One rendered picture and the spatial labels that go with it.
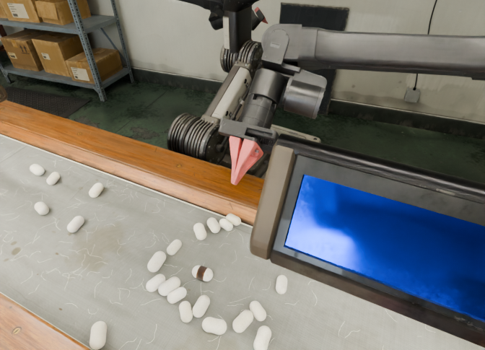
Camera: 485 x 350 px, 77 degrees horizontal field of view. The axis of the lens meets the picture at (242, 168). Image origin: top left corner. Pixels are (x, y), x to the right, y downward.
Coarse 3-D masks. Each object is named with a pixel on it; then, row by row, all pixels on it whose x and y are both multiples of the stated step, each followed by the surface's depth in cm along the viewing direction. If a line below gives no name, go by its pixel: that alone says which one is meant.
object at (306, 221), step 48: (288, 144) 18; (288, 192) 18; (336, 192) 17; (384, 192) 16; (432, 192) 15; (480, 192) 15; (288, 240) 18; (336, 240) 17; (384, 240) 16; (432, 240) 15; (480, 240) 15; (336, 288) 18; (384, 288) 16; (432, 288) 16; (480, 288) 15; (480, 336) 15
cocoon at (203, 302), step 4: (204, 296) 47; (200, 300) 47; (204, 300) 47; (208, 300) 47; (196, 304) 46; (200, 304) 46; (204, 304) 46; (208, 304) 47; (196, 308) 46; (200, 308) 46; (204, 308) 46; (196, 312) 45; (200, 312) 45; (204, 312) 46; (196, 316) 46; (200, 316) 46
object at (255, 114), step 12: (252, 96) 52; (252, 108) 51; (264, 108) 51; (276, 108) 53; (228, 120) 51; (240, 120) 52; (252, 120) 51; (264, 120) 51; (252, 132) 50; (264, 132) 50; (276, 132) 49
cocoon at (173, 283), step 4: (168, 280) 49; (172, 280) 49; (176, 280) 49; (160, 284) 49; (164, 284) 48; (168, 284) 48; (172, 284) 49; (176, 284) 49; (160, 288) 48; (164, 288) 48; (168, 288) 48; (172, 288) 48; (176, 288) 49; (160, 292) 48; (164, 292) 48; (168, 292) 48
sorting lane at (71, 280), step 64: (0, 192) 67; (64, 192) 67; (128, 192) 67; (0, 256) 55; (64, 256) 55; (128, 256) 55; (192, 256) 55; (256, 256) 55; (64, 320) 46; (128, 320) 46; (192, 320) 46; (256, 320) 46; (320, 320) 46; (384, 320) 46
